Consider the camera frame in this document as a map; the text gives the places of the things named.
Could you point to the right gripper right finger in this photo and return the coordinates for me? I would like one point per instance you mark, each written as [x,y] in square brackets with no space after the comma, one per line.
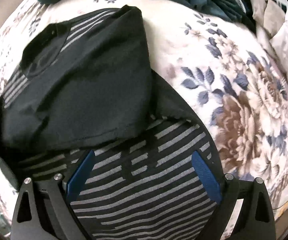
[255,219]

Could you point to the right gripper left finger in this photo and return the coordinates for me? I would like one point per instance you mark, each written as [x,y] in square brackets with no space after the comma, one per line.
[43,210]

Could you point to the black grey striped sweater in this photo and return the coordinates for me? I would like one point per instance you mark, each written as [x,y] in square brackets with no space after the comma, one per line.
[85,102]

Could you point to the white beige clothes pile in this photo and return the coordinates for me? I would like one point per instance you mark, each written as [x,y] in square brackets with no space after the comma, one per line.
[272,30]

